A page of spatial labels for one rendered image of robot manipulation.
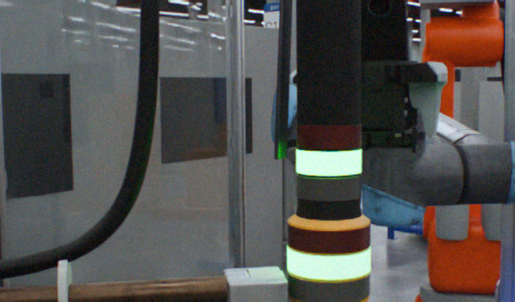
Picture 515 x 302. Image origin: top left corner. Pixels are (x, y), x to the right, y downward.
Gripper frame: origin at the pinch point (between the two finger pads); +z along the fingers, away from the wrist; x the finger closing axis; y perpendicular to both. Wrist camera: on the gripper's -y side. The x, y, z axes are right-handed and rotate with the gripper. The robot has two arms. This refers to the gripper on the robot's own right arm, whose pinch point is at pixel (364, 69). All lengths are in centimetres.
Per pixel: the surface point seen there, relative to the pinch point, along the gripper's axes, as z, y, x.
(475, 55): -385, -17, -25
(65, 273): 23.4, 10.1, 11.7
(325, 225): 18.9, 8.1, -0.2
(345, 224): 18.5, 8.1, -1.2
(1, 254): -38, 27, 61
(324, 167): 18.6, 5.3, -0.1
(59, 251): 23.0, 9.1, 12.2
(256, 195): -426, 81, 128
